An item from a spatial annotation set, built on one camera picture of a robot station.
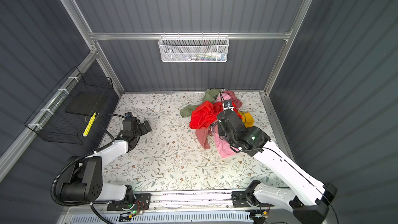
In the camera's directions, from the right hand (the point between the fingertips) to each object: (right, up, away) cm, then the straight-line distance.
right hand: (226, 121), depth 71 cm
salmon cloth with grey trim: (-11, -11, +26) cm, 30 cm away
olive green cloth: (-5, +15, +38) cm, 41 cm away
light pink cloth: (+2, -17, +21) cm, 27 cm away
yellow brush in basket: (-63, -1, -1) cm, 63 cm away
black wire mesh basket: (-76, +2, +1) cm, 76 cm away
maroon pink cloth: (+8, +15, +38) cm, 41 cm away
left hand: (-48, -5, +22) cm, 53 cm away
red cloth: (-9, +3, +8) cm, 13 cm away
